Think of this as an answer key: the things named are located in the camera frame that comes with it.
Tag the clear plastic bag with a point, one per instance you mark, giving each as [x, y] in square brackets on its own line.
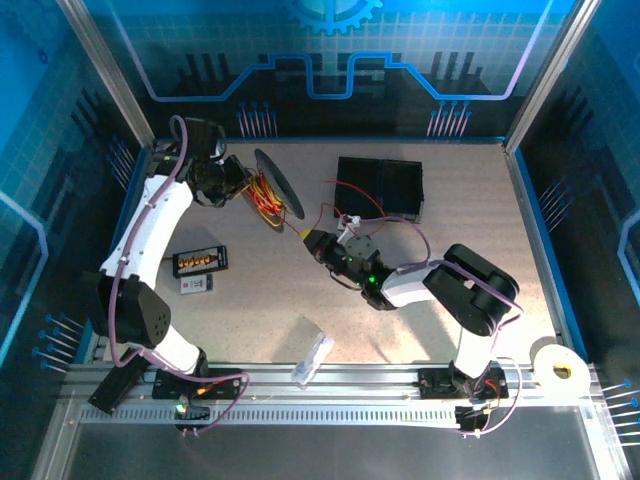
[310, 360]

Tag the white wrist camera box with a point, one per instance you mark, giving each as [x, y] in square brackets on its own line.
[217, 151]
[349, 222]

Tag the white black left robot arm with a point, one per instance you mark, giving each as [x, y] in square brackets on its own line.
[150, 220]

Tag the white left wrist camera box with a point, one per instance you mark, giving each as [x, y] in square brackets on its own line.
[217, 151]

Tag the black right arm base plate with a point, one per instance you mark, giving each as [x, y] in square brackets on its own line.
[432, 385]

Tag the white tape roll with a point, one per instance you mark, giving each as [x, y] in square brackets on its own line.
[545, 382]

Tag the black metal bracket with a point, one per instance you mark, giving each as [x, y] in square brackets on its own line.
[110, 395]

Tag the small white card box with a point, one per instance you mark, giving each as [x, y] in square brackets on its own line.
[197, 285]

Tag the black plastic bin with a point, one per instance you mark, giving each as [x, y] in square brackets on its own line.
[390, 185]

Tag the black bit set case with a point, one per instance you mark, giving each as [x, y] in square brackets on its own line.
[200, 262]

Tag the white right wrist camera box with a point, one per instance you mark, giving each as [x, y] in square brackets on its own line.
[349, 222]

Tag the black adapter board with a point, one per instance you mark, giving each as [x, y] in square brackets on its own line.
[197, 412]
[470, 420]

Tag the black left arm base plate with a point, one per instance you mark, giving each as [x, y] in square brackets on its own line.
[225, 387]

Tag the aluminium mounting rail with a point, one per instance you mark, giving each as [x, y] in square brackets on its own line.
[350, 380]

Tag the aluminium frame post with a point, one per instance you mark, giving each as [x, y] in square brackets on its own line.
[107, 75]
[547, 75]

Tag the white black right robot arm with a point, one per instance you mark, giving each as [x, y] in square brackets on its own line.
[410, 285]

